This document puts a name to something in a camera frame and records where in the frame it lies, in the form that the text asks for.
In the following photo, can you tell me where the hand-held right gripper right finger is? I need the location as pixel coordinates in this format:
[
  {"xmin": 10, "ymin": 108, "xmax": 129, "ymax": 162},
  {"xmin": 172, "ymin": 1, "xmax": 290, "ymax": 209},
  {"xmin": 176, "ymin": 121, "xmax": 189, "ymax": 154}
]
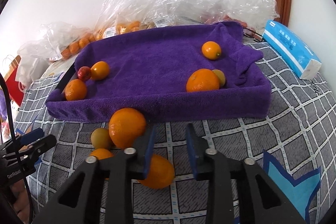
[{"xmin": 185, "ymin": 124, "xmax": 306, "ymax": 224}]

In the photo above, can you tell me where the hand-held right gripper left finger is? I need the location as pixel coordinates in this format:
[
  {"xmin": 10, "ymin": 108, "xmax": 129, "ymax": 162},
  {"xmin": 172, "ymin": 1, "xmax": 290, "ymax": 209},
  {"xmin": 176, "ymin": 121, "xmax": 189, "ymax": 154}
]
[{"xmin": 31, "ymin": 127, "xmax": 157, "ymax": 224}]

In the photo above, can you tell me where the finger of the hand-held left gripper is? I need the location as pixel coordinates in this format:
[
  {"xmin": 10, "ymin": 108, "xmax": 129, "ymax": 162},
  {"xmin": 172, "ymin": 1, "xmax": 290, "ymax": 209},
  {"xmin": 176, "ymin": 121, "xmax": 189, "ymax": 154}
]
[
  {"xmin": 5, "ymin": 135, "xmax": 57, "ymax": 160},
  {"xmin": 5, "ymin": 128, "xmax": 45, "ymax": 147}
]

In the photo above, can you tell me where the black tray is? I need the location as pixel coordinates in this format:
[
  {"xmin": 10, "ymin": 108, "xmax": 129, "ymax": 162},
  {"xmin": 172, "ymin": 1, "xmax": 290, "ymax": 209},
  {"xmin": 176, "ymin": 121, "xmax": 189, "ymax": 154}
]
[{"xmin": 56, "ymin": 63, "xmax": 77, "ymax": 94}]

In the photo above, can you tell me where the oval kumquat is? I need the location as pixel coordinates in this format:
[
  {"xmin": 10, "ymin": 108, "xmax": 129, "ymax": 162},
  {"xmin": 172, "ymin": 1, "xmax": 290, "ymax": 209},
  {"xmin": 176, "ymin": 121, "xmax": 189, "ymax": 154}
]
[{"xmin": 91, "ymin": 61, "xmax": 110, "ymax": 81}]

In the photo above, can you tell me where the round kumquat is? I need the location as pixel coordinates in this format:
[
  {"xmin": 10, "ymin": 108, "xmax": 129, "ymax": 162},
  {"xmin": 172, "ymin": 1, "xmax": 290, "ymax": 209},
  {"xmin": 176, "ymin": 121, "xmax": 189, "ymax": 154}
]
[{"xmin": 201, "ymin": 41, "xmax": 222, "ymax": 60}]

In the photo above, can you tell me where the clear bag of red fruits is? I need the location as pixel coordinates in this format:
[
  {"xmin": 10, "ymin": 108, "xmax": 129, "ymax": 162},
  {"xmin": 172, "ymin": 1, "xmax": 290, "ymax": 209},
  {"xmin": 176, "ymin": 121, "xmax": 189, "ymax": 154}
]
[{"xmin": 202, "ymin": 0, "xmax": 279, "ymax": 30}]

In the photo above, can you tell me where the person's left hand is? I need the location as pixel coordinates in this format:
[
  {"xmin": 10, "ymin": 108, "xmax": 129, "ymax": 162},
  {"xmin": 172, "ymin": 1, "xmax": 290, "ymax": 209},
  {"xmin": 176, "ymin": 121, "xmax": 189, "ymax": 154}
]
[{"xmin": 10, "ymin": 182, "xmax": 31, "ymax": 217}]

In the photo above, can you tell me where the large orange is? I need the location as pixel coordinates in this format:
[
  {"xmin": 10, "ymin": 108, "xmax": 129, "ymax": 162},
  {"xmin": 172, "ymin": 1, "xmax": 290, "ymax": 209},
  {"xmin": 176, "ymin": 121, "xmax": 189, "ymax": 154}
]
[
  {"xmin": 186, "ymin": 69, "xmax": 220, "ymax": 93},
  {"xmin": 108, "ymin": 108, "xmax": 147, "ymax": 149}
]

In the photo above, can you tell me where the purple object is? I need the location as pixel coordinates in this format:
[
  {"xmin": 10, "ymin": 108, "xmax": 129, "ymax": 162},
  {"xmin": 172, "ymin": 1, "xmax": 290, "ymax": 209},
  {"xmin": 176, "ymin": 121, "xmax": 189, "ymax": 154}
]
[{"xmin": 0, "ymin": 88, "xmax": 8, "ymax": 119}]

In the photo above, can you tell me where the yellow-green loquat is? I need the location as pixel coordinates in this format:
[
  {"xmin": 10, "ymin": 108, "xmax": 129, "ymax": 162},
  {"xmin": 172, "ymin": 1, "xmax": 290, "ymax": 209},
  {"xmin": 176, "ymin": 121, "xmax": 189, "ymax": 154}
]
[
  {"xmin": 212, "ymin": 69, "xmax": 226, "ymax": 88},
  {"xmin": 91, "ymin": 128, "xmax": 114, "ymax": 150}
]

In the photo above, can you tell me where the grey checked blanket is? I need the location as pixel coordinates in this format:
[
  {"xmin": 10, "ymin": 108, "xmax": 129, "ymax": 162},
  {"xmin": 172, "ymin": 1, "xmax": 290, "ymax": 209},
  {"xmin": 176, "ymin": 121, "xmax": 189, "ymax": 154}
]
[{"xmin": 12, "ymin": 32, "xmax": 336, "ymax": 224}]

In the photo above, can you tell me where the red paper bag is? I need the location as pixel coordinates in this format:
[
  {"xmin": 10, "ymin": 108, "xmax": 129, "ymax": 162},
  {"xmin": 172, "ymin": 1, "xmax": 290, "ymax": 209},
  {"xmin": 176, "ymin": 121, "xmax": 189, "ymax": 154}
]
[{"xmin": 2, "ymin": 55, "xmax": 27, "ymax": 107}]

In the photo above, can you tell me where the white plastic bag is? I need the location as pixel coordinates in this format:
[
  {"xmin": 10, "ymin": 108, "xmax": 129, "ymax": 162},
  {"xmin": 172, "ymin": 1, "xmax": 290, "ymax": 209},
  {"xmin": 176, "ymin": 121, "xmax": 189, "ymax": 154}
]
[{"xmin": 17, "ymin": 40, "xmax": 53, "ymax": 83}]

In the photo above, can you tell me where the small red fruit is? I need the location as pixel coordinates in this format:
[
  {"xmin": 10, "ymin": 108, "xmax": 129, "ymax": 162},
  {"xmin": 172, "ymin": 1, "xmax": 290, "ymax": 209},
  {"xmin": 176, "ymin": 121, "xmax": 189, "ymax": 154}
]
[{"xmin": 77, "ymin": 66, "xmax": 92, "ymax": 81}]

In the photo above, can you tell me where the purple towel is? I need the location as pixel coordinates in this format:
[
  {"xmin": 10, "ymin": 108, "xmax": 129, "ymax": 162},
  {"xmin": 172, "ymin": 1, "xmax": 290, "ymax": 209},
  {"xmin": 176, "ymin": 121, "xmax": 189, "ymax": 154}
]
[{"xmin": 45, "ymin": 21, "xmax": 272, "ymax": 122}]

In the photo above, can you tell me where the clear bag of tangerines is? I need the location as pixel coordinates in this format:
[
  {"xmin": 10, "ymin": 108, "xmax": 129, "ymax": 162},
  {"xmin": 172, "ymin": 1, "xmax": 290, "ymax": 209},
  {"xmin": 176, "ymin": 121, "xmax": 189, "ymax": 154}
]
[{"xmin": 39, "ymin": 21, "xmax": 96, "ymax": 60}]

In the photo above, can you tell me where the clear bag of loquats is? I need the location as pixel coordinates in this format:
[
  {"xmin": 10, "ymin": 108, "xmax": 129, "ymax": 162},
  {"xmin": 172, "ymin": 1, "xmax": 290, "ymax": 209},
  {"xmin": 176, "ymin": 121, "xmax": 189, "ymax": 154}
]
[{"xmin": 139, "ymin": 0, "xmax": 208, "ymax": 30}]

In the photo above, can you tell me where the clear bag of kumquats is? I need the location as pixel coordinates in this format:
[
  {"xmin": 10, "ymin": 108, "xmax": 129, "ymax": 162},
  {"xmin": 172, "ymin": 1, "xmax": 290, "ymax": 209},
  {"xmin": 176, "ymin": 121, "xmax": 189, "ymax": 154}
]
[{"xmin": 94, "ymin": 0, "xmax": 158, "ymax": 40}]

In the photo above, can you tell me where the blue tissue pack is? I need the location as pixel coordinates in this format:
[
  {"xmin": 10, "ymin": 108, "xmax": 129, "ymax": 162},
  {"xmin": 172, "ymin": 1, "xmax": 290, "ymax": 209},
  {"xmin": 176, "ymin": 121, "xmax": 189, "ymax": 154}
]
[{"xmin": 262, "ymin": 19, "xmax": 322, "ymax": 80}]

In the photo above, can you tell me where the black cord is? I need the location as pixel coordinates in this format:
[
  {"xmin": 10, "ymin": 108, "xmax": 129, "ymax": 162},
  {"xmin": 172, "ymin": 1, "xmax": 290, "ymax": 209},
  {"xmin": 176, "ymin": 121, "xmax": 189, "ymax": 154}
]
[{"xmin": 243, "ymin": 28, "xmax": 265, "ymax": 42}]

